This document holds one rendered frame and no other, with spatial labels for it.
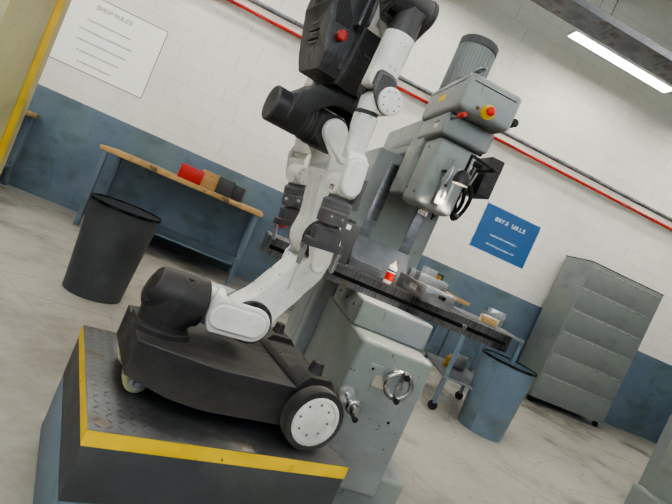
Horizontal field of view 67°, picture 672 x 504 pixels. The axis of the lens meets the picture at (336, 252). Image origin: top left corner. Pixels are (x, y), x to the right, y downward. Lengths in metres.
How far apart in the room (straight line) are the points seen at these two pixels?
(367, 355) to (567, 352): 5.57
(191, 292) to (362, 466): 1.03
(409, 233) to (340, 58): 1.38
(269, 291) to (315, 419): 0.42
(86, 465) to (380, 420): 1.10
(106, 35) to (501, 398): 5.68
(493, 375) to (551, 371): 3.04
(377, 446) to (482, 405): 2.35
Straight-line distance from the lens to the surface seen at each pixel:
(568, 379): 7.52
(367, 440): 2.12
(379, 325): 2.15
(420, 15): 1.57
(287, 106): 1.57
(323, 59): 1.59
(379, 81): 1.47
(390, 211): 2.73
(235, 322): 1.60
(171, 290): 1.55
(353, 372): 2.00
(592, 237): 8.11
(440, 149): 2.32
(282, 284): 1.66
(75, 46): 6.90
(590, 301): 7.38
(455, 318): 2.40
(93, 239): 3.55
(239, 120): 6.50
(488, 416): 4.42
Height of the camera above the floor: 1.07
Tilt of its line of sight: 3 degrees down
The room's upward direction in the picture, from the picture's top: 24 degrees clockwise
